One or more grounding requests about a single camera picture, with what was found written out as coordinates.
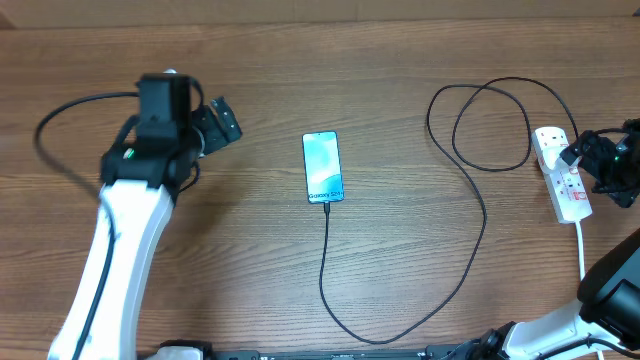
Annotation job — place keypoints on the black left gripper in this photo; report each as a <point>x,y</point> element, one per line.
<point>216,138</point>

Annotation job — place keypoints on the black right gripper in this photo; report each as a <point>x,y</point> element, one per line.
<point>598,147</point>

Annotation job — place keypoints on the blue Galaxy smartphone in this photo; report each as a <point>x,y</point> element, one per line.
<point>323,173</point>

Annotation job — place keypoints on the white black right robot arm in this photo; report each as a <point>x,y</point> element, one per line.
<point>605,314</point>

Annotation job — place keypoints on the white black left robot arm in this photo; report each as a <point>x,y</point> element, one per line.
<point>153,159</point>

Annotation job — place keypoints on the white charger plug adapter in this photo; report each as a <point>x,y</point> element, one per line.
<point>555,159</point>

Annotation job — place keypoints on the white power strip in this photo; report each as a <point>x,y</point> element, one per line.
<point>567,192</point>

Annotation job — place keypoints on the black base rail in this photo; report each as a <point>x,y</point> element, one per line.
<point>431,352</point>

